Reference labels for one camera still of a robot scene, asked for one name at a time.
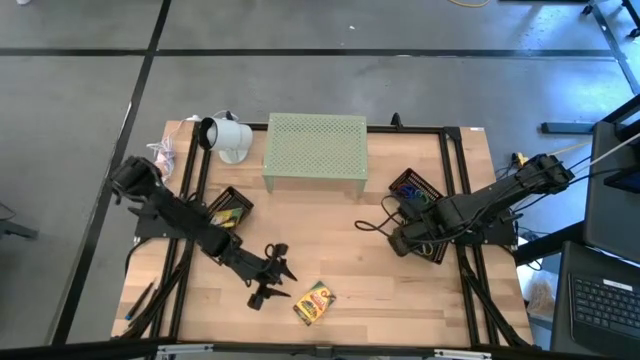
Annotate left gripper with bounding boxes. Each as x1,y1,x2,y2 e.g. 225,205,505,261
233,243,298,311

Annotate large crayon box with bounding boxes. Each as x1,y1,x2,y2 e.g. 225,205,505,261
292,280,337,327

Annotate small yellow crayon box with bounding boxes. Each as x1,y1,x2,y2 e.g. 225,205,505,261
209,207,245,230

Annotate black crossbar silver brackets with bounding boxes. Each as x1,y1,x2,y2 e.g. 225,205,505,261
0,338,640,360

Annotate green perforated metal riser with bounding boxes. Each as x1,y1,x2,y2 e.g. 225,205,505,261
262,112,370,199

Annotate dark pen blue tip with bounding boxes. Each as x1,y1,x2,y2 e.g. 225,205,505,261
124,279,157,322

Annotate bag of rubber bands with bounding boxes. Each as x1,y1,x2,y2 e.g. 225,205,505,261
524,277,556,317

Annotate black floor foot bar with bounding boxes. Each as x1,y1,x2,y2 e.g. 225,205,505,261
540,121,597,135

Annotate black laptop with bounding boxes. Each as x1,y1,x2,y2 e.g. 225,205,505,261
549,239,640,359

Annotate grey stand leg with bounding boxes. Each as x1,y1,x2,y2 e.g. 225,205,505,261
0,202,40,241

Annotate black chair base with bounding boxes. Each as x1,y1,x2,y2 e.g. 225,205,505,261
582,0,640,39

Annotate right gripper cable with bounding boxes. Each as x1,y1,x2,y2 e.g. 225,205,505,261
353,194,404,236

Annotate yellow power plug cable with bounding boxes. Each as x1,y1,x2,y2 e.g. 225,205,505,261
510,141,594,170

